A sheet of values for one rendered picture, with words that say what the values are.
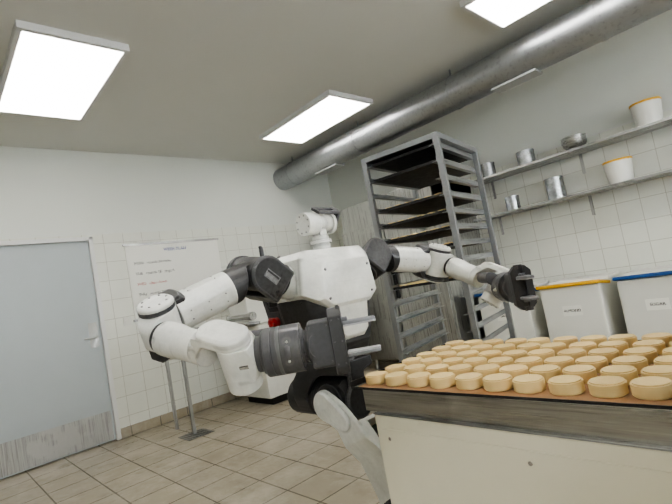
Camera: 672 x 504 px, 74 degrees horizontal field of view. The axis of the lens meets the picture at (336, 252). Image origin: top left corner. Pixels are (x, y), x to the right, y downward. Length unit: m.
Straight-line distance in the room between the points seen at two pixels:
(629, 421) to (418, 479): 0.43
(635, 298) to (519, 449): 3.60
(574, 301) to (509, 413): 3.71
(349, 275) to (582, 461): 0.71
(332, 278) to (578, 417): 0.67
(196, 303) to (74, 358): 4.15
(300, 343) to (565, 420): 0.44
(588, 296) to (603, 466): 3.72
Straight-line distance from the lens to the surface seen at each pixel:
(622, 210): 5.03
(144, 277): 5.37
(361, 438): 1.24
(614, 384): 0.77
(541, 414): 0.83
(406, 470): 1.04
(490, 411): 0.87
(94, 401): 5.26
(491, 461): 0.90
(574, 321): 4.56
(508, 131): 5.47
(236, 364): 0.83
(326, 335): 0.81
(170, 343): 0.95
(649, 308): 4.38
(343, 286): 1.22
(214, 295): 1.09
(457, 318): 4.85
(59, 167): 5.44
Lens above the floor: 1.13
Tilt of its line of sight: 4 degrees up
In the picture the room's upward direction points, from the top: 10 degrees counter-clockwise
